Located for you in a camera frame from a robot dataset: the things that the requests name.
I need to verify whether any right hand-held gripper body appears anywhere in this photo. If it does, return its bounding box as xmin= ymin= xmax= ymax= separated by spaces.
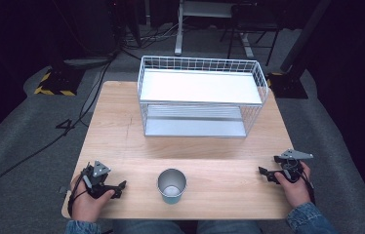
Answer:
xmin=273 ymin=148 xmax=314 ymax=183

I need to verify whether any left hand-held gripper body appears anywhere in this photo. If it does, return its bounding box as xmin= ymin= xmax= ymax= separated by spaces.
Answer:
xmin=81 ymin=160 xmax=117 ymax=200

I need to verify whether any person's right hand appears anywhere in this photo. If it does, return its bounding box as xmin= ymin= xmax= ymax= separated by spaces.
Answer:
xmin=274 ymin=161 xmax=312 ymax=209

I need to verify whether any person's left hand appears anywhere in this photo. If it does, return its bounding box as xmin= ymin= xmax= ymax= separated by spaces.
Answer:
xmin=69 ymin=174 xmax=116 ymax=223

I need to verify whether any person's left leg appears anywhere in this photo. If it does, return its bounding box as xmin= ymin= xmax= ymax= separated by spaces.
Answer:
xmin=111 ymin=219 xmax=185 ymax=234

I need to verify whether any person's leg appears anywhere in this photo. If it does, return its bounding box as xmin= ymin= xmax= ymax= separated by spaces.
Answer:
xmin=111 ymin=219 xmax=185 ymax=234
xmin=197 ymin=219 xmax=264 ymax=234

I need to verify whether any grey metal cup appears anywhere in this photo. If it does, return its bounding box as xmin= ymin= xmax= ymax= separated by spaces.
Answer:
xmin=156 ymin=168 xmax=187 ymax=206

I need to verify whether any person's right leg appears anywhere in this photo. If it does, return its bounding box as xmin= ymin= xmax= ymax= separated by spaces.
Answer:
xmin=197 ymin=219 xmax=264 ymax=234

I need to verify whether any black stand with pole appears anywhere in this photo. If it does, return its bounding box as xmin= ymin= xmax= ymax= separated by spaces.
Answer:
xmin=265 ymin=0 xmax=334 ymax=100

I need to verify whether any striped black stand base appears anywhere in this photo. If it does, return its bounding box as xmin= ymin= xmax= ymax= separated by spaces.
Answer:
xmin=33 ymin=65 xmax=86 ymax=98

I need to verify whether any black chair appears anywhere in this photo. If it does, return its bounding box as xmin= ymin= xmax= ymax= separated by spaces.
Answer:
xmin=219 ymin=2 xmax=285 ymax=67

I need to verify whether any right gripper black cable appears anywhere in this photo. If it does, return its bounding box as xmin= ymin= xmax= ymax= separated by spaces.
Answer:
xmin=300 ymin=168 xmax=317 ymax=207

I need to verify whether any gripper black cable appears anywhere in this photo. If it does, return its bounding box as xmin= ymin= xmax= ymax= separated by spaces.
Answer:
xmin=66 ymin=175 xmax=91 ymax=218
xmin=300 ymin=168 xmax=317 ymax=207

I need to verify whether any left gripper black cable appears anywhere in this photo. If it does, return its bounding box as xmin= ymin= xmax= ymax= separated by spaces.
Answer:
xmin=66 ymin=175 xmax=91 ymax=218

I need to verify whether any long black floor cable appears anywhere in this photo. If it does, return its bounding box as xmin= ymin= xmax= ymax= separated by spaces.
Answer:
xmin=0 ymin=59 xmax=115 ymax=202

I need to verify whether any white wire shelf rack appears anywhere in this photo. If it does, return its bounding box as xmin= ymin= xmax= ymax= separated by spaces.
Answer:
xmin=137 ymin=55 xmax=269 ymax=138

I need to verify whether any bundle of floor cables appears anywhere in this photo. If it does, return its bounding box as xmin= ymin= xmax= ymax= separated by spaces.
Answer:
xmin=120 ymin=20 xmax=184 ymax=52

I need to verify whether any white desk frame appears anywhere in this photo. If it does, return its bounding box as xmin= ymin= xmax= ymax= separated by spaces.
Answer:
xmin=174 ymin=0 xmax=257 ymax=59

